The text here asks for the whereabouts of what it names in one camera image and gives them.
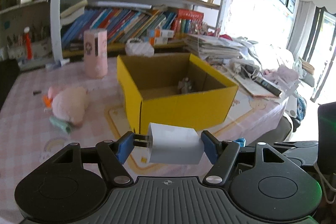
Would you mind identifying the white power adapter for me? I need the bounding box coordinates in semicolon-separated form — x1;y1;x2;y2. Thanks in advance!
133;123;204;165

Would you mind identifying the mint green small case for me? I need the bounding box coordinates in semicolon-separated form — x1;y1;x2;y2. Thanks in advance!
49;115;72;134

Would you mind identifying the pink plush toy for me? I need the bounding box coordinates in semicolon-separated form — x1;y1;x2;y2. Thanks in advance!
48;86;89;127

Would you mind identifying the cartoon placemat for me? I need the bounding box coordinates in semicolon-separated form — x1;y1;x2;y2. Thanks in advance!
119;91;283;177

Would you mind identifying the small grey figurine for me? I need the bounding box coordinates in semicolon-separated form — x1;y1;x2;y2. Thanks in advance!
178;77;194;94

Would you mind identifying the yellow cardboard box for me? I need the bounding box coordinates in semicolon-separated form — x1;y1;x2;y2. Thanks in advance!
117;53;238;135

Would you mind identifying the black remote control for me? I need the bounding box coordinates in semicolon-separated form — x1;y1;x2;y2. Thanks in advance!
251;76;282;97

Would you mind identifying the small pink orange toy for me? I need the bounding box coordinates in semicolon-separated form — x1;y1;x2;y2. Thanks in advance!
42;95;52;109

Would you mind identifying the small black clip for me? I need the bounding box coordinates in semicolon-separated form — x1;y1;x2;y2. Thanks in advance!
33;90;42;96

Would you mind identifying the stack of newspapers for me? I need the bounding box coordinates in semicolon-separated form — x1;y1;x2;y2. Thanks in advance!
183;34;248;64

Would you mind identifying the white woven small bag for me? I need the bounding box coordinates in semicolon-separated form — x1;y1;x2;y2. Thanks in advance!
125;38;154;57

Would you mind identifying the pink cylindrical container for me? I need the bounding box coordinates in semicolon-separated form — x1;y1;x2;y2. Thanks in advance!
84;28;108;79

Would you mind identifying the red tassel ornament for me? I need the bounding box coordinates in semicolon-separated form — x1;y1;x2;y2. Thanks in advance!
23;27;34;60

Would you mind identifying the row of books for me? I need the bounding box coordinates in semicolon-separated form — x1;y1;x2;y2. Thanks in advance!
61;7;204;49

